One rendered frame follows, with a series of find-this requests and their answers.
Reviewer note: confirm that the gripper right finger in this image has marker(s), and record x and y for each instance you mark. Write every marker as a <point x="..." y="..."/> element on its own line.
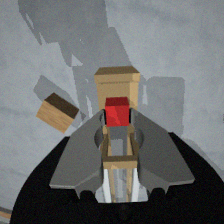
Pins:
<point x="166" y="161"/>

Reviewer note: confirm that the small wooden block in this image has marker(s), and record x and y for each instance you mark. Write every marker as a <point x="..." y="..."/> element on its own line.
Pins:
<point x="57" y="112"/>

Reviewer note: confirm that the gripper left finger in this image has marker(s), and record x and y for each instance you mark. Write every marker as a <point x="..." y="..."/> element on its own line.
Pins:
<point x="73" y="165"/>

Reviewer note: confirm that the red cube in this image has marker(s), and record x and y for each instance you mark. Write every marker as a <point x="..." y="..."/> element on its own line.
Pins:
<point x="117" y="111"/>

